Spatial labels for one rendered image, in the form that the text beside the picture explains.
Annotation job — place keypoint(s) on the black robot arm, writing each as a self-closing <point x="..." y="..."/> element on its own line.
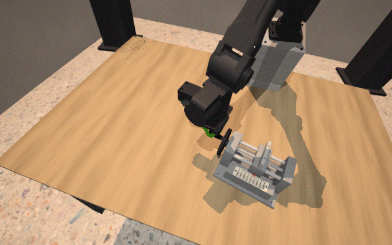
<point x="228" y="71"/>

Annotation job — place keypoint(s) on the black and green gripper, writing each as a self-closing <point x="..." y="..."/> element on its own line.
<point x="218" y="121"/>

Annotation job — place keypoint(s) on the grey slide clamp with black handwheel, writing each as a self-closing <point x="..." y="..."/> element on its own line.
<point x="266" y="179"/>

